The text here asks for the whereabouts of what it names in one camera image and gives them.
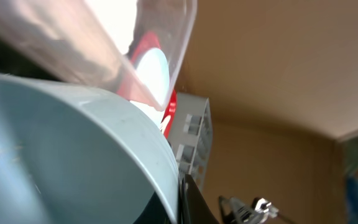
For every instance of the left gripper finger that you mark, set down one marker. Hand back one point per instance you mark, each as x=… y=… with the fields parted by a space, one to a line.
x=194 y=209

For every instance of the light blue bowl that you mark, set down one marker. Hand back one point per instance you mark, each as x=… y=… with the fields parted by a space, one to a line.
x=76 y=154

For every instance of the grey dishwasher rack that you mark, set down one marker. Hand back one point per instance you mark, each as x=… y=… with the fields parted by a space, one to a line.
x=191 y=136

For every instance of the light blue plate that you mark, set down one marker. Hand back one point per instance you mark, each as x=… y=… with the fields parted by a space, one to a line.
x=153 y=71

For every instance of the red serving tray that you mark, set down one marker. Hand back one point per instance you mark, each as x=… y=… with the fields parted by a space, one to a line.
x=132 y=89

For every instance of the clear plastic bin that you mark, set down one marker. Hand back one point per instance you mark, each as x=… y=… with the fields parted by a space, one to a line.
x=75 y=41

